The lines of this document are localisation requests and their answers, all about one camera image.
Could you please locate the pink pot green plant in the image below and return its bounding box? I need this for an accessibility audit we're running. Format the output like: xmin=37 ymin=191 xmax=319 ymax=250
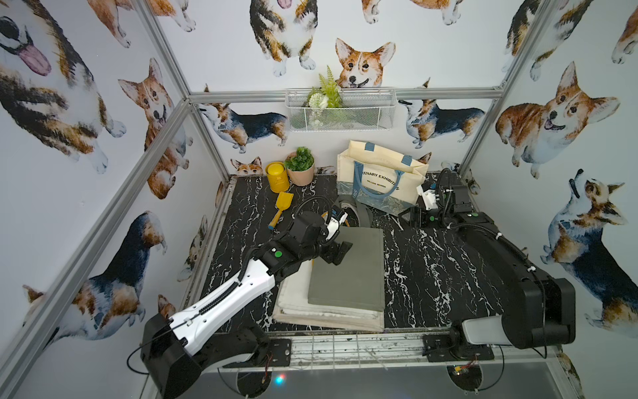
xmin=284 ymin=147 xmax=315 ymax=186

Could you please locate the yellow toy bucket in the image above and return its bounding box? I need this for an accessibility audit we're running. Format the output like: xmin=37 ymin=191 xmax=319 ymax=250
xmin=266 ymin=161 xmax=290 ymax=193

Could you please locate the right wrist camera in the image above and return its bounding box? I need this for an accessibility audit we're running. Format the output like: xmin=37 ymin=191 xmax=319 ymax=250
xmin=416 ymin=186 xmax=439 ymax=210

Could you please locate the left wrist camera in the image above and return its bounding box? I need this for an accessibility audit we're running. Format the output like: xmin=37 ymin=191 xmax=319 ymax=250
xmin=327 ymin=208 xmax=347 ymax=241

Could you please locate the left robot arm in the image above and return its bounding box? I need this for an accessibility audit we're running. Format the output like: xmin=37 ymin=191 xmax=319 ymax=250
xmin=134 ymin=196 xmax=352 ymax=398

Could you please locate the cream canvas bag with print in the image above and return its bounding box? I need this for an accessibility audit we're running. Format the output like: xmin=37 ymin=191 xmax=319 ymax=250
xmin=272 ymin=303 xmax=385 ymax=332

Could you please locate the yellow plastic toy shovel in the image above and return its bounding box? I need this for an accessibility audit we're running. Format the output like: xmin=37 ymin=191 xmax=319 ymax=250
xmin=268 ymin=192 xmax=294 ymax=230

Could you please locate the cream bag with blue handles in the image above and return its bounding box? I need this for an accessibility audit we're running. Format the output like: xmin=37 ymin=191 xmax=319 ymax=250
xmin=337 ymin=141 xmax=429 ymax=216

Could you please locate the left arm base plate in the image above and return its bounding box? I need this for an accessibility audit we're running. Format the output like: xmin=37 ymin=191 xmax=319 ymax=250
xmin=259 ymin=338 xmax=292 ymax=369

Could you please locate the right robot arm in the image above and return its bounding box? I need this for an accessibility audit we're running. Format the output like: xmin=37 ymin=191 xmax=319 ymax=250
xmin=409 ymin=169 xmax=576 ymax=349

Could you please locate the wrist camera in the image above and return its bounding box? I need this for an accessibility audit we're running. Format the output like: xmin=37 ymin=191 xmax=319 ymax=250
xmin=327 ymin=208 xmax=347 ymax=241
xmin=416 ymin=186 xmax=439 ymax=210

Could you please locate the white bag with yellow handles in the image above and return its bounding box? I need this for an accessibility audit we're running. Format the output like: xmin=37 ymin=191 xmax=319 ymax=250
xmin=272 ymin=261 xmax=383 ymax=324

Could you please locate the white wire mesh basket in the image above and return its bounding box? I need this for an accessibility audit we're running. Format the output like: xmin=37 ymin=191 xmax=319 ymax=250
xmin=285 ymin=89 xmax=398 ymax=132

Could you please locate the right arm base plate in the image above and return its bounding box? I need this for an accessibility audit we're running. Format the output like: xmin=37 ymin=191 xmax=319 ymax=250
xmin=421 ymin=330 xmax=495 ymax=363

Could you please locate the grey-green canvas bag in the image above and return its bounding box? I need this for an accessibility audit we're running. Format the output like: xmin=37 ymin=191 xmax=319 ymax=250
xmin=308 ymin=196 xmax=385 ymax=312

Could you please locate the artificial green fern plant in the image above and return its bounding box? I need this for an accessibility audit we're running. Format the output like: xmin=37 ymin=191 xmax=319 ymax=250
xmin=304 ymin=67 xmax=346 ymax=129

